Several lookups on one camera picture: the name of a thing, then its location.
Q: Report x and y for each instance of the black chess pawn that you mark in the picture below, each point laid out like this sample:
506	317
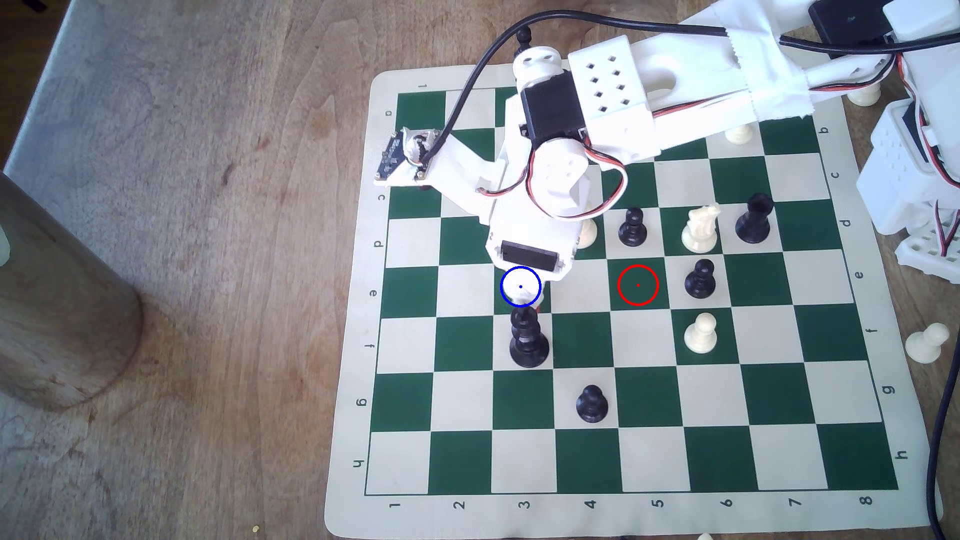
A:
523	34
632	231
592	406
700	281

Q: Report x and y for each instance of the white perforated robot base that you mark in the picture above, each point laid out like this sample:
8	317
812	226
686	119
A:
919	259

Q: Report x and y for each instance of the green and cream chess mat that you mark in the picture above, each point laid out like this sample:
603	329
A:
480	465

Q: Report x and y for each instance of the white chess knight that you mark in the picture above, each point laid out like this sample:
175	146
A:
700	234

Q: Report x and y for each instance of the tall black chess queen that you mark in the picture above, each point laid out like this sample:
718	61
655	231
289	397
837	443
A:
529	345

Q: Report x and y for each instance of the white cloth tape wrap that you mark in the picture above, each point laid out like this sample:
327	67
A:
765	67

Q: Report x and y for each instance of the white chess pawn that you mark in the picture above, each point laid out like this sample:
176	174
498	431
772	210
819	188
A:
740	136
520	291
924	346
702	337

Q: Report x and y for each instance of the tall white chess bishop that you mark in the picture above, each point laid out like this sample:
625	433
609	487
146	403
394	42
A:
588	234

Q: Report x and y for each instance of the black chess bishop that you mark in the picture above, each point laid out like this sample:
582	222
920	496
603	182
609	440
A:
754	221

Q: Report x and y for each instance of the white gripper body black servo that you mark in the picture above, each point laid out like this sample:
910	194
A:
529	256

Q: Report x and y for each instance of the brown wooden cylinder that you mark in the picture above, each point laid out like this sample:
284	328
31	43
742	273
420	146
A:
60	315

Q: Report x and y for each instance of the white chess rook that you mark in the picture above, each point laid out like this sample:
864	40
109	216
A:
866	96

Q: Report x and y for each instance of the camera board on white mount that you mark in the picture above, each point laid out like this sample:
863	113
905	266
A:
461	169

